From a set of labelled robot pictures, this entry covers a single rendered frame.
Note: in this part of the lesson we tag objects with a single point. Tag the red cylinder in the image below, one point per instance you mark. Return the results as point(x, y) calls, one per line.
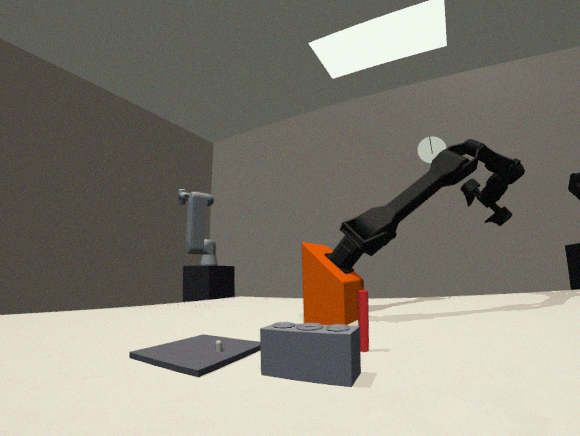
point(363, 320)

